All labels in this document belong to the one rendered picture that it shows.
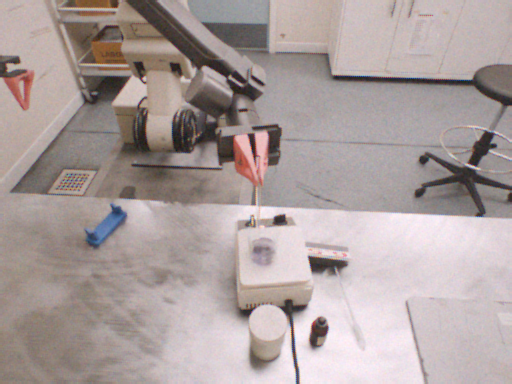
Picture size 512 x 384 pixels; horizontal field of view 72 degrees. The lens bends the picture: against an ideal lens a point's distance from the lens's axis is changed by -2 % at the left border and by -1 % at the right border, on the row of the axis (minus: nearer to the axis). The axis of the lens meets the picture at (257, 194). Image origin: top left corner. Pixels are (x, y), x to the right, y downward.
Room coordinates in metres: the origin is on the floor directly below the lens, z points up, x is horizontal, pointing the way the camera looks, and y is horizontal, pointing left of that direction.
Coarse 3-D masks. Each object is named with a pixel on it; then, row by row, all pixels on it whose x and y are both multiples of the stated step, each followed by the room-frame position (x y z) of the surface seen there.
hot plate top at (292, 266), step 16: (240, 240) 0.40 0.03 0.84; (288, 240) 0.40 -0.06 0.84; (240, 256) 0.37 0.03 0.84; (288, 256) 0.37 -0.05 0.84; (304, 256) 0.37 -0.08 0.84; (240, 272) 0.33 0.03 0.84; (256, 272) 0.33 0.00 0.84; (272, 272) 0.33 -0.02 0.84; (288, 272) 0.33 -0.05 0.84; (304, 272) 0.33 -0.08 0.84
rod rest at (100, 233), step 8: (112, 208) 0.54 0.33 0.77; (120, 208) 0.54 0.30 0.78; (112, 216) 0.53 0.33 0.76; (120, 216) 0.53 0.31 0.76; (104, 224) 0.51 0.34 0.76; (112, 224) 0.51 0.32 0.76; (88, 232) 0.47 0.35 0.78; (96, 232) 0.48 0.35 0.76; (104, 232) 0.48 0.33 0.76; (88, 240) 0.46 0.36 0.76; (96, 240) 0.46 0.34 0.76; (104, 240) 0.47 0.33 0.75
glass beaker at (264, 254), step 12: (252, 228) 0.38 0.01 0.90; (264, 228) 0.39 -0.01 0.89; (276, 228) 0.38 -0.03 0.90; (252, 240) 0.35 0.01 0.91; (264, 240) 0.34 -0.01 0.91; (276, 240) 0.35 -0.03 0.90; (252, 252) 0.35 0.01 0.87; (264, 252) 0.34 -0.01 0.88; (276, 252) 0.35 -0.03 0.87; (264, 264) 0.34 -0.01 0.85
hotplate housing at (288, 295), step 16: (240, 288) 0.31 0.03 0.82; (256, 288) 0.31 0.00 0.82; (272, 288) 0.31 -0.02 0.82; (288, 288) 0.32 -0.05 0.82; (304, 288) 0.32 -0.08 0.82; (240, 304) 0.31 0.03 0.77; (256, 304) 0.31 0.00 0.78; (272, 304) 0.31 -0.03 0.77; (288, 304) 0.30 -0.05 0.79; (304, 304) 0.32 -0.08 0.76
